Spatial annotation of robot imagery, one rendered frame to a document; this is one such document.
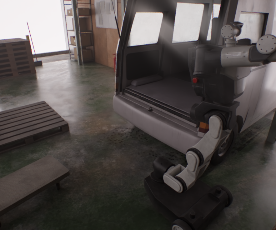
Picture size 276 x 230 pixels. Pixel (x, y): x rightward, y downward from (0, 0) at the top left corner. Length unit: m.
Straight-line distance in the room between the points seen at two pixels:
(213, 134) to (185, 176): 0.51
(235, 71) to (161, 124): 1.17
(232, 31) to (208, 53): 0.21
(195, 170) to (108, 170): 1.10
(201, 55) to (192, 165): 0.80
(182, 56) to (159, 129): 1.67
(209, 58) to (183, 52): 2.52
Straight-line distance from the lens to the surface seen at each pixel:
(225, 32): 1.22
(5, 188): 2.17
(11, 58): 6.54
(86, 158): 2.56
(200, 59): 1.05
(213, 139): 1.37
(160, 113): 2.29
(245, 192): 2.33
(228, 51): 1.02
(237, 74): 1.18
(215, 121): 1.30
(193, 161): 1.52
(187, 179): 1.72
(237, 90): 1.24
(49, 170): 2.19
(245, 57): 0.99
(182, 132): 2.01
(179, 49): 3.46
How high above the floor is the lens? 1.54
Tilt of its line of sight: 26 degrees down
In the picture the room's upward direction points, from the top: straight up
